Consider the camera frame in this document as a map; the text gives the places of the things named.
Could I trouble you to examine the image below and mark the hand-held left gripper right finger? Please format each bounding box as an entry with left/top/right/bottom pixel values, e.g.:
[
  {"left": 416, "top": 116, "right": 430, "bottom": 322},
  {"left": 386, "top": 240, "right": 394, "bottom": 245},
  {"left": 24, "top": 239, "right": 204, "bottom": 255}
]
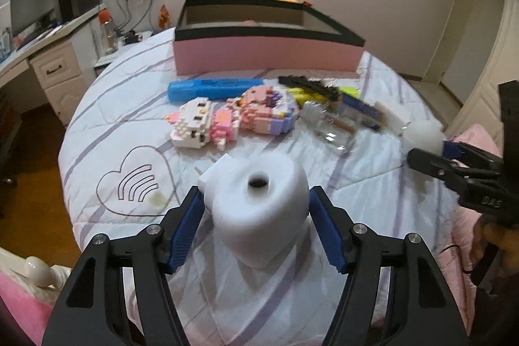
[{"left": 309, "top": 186, "right": 473, "bottom": 346}]

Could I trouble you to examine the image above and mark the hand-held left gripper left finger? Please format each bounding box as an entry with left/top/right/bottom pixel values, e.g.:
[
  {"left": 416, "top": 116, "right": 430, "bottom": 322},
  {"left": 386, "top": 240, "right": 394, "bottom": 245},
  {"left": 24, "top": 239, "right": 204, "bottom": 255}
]
[{"left": 42, "top": 186, "right": 205, "bottom": 346}]

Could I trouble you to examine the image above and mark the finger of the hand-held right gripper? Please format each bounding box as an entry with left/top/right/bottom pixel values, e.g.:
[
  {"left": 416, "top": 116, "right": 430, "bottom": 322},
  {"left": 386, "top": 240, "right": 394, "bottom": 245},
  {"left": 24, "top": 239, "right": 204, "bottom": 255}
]
[
  {"left": 442, "top": 140, "right": 503, "bottom": 171},
  {"left": 407, "top": 148, "right": 502, "bottom": 193}
]

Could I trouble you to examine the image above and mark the silvery white ball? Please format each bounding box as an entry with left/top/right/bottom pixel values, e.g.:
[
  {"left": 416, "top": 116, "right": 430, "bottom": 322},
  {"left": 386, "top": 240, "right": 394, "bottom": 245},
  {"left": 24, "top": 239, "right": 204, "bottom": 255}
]
[{"left": 401, "top": 119, "right": 446, "bottom": 154}]

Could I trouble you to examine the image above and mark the white heart-shaped plaster figurine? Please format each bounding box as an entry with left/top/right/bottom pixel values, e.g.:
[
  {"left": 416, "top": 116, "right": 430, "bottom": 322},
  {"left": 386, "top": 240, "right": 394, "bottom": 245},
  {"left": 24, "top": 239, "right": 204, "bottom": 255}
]
[{"left": 198, "top": 152, "right": 312, "bottom": 269}]

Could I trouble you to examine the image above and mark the yellow highlighter pen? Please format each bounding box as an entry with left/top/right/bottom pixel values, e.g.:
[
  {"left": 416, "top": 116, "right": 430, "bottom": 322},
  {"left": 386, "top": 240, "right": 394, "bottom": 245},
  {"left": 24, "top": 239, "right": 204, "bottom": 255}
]
[{"left": 289, "top": 85, "right": 361, "bottom": 105}]

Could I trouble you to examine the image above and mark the pink and purple block figure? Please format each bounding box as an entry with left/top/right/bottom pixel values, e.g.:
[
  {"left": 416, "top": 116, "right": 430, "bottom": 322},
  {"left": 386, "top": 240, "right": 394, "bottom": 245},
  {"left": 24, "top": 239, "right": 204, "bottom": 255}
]
[{"left": 227, "top": 85, "right": 301, "bottom": 136}]

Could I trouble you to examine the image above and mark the pink box with black rim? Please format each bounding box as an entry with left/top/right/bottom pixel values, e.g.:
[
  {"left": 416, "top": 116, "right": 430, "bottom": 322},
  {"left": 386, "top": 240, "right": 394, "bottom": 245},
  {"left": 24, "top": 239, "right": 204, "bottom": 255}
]
[{"left": 174, "top": 0, "right": 366, "bottom": 76}]

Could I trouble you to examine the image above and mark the person's right hand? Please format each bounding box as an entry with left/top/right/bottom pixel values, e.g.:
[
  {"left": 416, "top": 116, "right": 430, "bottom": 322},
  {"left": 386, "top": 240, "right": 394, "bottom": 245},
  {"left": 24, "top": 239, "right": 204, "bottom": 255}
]
[{"left": 472, "top": 216, "right": 519, "bottom": 274}]

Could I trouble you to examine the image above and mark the pink pillow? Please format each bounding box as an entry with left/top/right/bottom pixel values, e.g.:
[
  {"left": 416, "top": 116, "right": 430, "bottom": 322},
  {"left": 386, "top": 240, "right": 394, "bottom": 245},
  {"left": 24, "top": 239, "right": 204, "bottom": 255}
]
[{"left": 446, "top": 123, "right": 505, "bottom": 156}]

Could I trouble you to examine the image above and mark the small dark blue box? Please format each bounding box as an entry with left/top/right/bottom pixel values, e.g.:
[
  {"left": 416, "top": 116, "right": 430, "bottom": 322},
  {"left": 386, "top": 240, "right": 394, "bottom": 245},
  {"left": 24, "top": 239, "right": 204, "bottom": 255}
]
[{"left": 336, "top": 97, "right": 388, "bottom": 133}]

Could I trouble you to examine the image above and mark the clear glass bottle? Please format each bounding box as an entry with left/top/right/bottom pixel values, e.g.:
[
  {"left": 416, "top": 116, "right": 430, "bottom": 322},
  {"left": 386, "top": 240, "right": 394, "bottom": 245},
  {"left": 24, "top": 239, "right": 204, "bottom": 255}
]
[{"left": 302, "top": 103, "right": 359, "bottom": 155}]

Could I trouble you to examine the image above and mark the white and pink block cat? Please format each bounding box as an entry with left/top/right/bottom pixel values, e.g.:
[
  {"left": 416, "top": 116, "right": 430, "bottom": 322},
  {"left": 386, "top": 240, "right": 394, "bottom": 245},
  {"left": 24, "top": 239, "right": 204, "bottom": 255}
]
[{"left": 169, "top": 97, "right": 240, "bottom": 151}]

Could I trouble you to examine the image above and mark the white door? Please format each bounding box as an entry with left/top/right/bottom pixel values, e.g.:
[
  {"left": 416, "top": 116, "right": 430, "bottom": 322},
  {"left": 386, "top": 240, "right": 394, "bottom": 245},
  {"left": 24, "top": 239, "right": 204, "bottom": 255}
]
[{"left": 441, "top": 0, "right": 508, "bottom": 103}]

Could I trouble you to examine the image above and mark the black beaded hair clip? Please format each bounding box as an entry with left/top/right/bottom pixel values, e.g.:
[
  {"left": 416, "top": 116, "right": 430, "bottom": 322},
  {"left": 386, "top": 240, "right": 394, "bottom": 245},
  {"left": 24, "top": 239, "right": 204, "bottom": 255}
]
[{"left": 314, "top": 84, "right": 343, "bottom": 104}]

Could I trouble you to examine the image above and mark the blue highlighter pen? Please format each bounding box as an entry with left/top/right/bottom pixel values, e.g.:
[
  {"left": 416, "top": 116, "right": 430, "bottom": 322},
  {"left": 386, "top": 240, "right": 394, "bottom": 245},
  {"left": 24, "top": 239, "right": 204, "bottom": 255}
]
[{"left": 168, "top": 77, "right": 265, "bottom": 104}]

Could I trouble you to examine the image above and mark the white round bed knob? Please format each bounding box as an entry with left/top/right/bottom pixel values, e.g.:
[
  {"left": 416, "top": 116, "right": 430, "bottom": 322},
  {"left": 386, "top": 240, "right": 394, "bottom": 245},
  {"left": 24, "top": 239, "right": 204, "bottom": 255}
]
[{"left": 24, "top": 256, "right": 55, "bottom": 288}]

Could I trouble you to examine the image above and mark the black hair claw clip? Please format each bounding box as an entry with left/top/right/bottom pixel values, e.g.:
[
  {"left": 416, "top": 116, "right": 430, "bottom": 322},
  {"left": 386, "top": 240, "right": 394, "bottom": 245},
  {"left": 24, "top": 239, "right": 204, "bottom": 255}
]
[{"left": 278, "top": 75, "right": 325, "bottom": 90}]

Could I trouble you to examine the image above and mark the pink bed sheet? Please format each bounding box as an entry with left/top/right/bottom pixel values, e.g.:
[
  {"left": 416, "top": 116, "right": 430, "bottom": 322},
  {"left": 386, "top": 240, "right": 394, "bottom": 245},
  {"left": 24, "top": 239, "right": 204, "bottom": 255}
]
[{"left": 0, "top": 272, "right": 61, "bottom": 346}]

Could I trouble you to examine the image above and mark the white side table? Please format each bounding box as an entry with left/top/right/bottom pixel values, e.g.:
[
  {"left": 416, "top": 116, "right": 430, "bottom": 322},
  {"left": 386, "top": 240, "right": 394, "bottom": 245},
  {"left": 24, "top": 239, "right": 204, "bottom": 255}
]
[{"left": 94, "top": 30, "right": 155, "bottom": 68}]

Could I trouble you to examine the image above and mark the white desk with drawers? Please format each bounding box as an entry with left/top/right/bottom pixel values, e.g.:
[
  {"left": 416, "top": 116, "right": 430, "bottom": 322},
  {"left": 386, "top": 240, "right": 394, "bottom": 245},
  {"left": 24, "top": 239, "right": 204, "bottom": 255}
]
[{"left": 0, "top": 6, "right": 108, "bottom": 128}]

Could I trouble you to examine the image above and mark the orange-capped water bottle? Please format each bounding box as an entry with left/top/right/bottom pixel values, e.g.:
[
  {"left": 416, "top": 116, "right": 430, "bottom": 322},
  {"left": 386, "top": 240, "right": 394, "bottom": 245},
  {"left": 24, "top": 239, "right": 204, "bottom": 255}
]
[{"left": 98, "top": 9, "right": 119, "bottom": 55}]

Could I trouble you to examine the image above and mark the orange red ornament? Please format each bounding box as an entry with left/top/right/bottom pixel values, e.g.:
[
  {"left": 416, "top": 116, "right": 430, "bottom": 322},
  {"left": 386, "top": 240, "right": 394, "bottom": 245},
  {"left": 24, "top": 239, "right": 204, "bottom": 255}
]
[{"left": 155, "top": 3, "right": 171, "bottom": 31}]

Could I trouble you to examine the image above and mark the black computer monitor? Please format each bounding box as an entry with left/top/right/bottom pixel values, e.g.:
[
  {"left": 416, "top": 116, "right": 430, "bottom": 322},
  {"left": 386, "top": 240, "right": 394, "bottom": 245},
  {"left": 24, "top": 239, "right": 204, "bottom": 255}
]
[{"left": 10, "top": 0, "right": 57, "bottom": 41}]

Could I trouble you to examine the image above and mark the black power cable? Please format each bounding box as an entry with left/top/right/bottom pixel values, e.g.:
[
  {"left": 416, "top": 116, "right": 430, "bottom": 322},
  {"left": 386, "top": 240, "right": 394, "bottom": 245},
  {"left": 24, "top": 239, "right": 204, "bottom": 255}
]
[{"left": 117, "top": 0, "right": 154, "bottom": 35}]

